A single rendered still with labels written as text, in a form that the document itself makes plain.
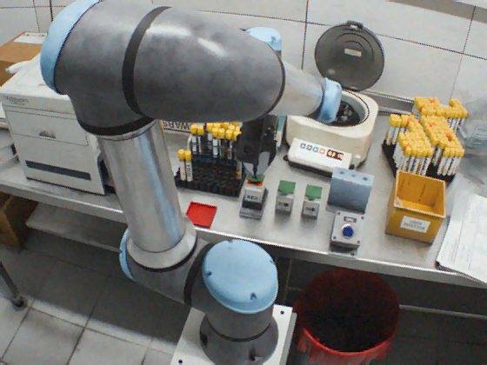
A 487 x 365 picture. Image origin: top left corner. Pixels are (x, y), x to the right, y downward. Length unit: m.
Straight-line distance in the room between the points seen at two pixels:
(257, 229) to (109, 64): 0.75
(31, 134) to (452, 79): 1.28
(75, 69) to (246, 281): 0.41
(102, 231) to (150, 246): 1.28
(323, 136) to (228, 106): 0.83
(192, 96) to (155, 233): 0.30
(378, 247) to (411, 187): 0.19
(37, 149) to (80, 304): 1.03
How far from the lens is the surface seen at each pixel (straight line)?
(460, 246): 1.19
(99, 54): 0.45
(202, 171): 1.22
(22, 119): 1.21
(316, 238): 1.11
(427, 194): 1.23
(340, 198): 1.16
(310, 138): 1.27
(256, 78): 0.45
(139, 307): 2.04
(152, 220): 0.65
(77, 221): 2.05
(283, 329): 0.92
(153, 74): 0.41
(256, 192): 1.10
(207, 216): 1.14
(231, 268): 0.72
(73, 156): 1.18
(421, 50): 1.52
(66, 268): 2.25
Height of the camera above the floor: 1.71
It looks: 43 degrees down
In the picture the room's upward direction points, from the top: 1 degrees clockwise
